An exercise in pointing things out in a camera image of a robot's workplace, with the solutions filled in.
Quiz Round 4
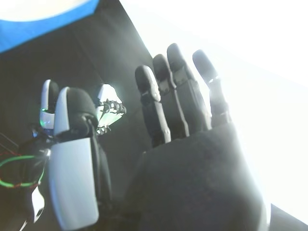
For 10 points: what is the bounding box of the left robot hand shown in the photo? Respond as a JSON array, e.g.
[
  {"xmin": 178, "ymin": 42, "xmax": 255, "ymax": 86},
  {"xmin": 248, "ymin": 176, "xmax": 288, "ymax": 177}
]
[{"xmin": 47, "ymin": 42, "xmax": 272, "ymax": 231}]

